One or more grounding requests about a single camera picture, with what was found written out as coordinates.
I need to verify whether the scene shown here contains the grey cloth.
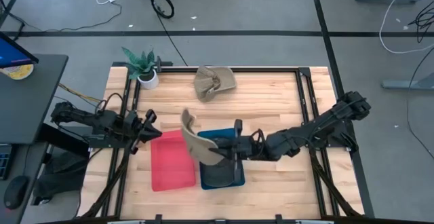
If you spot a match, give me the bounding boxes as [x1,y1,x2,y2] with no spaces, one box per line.
[202,158,237,188]

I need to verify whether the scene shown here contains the beige cap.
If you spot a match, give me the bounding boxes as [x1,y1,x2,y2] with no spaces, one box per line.
[180,107,220,166]
[193,65,237,103]

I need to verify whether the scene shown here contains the yellow round roll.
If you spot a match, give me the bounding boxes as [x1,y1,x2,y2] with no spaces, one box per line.
[0,63,35,81]

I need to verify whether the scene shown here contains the coiled black cable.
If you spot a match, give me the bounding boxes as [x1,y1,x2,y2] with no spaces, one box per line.
[150,0,176,20]

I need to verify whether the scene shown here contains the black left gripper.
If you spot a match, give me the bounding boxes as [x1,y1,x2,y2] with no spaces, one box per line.
[123,109,163,155]

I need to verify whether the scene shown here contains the green potted plant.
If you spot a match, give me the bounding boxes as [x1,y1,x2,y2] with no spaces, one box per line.
[121,46,157,81]

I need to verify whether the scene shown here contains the silver aluminium bar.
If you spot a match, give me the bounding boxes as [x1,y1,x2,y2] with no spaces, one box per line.
[107,219,147,224]
[294,219,336,224]

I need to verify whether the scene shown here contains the long white cable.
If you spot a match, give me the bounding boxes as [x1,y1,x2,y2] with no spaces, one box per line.
[378,0,434,55]

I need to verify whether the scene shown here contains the black keyboard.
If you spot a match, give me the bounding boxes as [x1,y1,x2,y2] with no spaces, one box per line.
[0,144,15,181]

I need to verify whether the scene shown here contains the black bag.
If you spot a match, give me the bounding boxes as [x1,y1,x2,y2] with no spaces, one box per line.
[33,147,90,206]

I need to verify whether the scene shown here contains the pink translucent plastic bin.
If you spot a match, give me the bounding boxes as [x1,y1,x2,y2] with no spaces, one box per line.
[150,130,197,193]

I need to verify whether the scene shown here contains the black desk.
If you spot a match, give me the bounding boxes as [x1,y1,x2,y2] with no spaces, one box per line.
[0,53,69,224]

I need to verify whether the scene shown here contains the black cable bundle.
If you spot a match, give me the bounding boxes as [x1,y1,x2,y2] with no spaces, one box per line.
[406,0,434,43]

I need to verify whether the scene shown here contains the black computer mouse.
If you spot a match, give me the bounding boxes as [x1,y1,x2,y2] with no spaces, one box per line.
[3,175,30,210]

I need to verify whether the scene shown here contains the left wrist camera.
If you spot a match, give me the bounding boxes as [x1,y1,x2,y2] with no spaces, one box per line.
[125,111,142,132]

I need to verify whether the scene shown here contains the yellow cables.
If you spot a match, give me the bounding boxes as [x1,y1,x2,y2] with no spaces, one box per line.
[57,82,102,105]

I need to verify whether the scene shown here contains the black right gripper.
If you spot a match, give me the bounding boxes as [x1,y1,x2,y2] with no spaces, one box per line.
[209,117,269,186]

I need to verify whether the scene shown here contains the black table frame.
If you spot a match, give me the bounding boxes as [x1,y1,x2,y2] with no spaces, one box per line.
[77,60,376,224]

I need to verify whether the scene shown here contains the white plant pot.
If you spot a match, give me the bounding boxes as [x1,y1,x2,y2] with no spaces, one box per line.
[137,69,160,90]

